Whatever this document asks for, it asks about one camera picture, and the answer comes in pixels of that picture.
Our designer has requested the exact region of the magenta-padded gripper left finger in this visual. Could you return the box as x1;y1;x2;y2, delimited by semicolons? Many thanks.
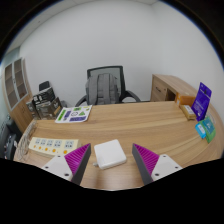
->
41;143;92;186

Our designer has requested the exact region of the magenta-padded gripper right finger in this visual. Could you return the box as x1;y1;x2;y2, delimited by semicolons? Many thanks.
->
131;143;184;186

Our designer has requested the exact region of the white charger block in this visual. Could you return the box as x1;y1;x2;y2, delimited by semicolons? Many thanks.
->
93;138;128;171

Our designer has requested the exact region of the cream power strip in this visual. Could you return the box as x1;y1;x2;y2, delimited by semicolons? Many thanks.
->
28;136;81;158

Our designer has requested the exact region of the small blue box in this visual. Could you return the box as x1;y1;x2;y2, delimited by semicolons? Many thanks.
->
194;121;208;140

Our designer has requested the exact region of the printed sheet with coloured shapes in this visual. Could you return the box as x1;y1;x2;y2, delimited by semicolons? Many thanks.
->
54;104;93;124

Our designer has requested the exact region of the black sofa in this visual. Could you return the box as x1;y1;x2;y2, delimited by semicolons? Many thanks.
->
0;114;24;161

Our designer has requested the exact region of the tan flat box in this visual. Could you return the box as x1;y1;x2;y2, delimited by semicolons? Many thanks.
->
179;104;197;121

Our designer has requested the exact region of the small green box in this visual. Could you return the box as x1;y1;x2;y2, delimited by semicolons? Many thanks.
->
201;114;218;144

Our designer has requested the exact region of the orange box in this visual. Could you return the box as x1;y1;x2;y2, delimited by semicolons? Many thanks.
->
174;94;196;108

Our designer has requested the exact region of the small dark printed box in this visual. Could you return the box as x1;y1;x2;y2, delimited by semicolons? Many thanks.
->
32;86;56;104

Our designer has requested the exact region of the purple upright box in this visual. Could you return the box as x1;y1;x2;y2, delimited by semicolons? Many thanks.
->
190;81;213;122

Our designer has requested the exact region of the wooden cabinet with glass doors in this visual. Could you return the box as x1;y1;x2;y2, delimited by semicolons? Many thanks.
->
1;57;34;133

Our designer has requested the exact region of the wooden side desk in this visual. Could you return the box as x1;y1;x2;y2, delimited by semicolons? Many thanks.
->
149;73;198;103

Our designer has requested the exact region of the grey backpack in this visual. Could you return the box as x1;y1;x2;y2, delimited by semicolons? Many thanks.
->
85;73;121;106

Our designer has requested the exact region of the black mesh office chair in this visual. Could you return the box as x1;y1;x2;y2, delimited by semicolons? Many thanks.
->
74;65;142;108

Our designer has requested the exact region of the white power strip cable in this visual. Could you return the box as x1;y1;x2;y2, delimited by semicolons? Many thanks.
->
15;119;38;161

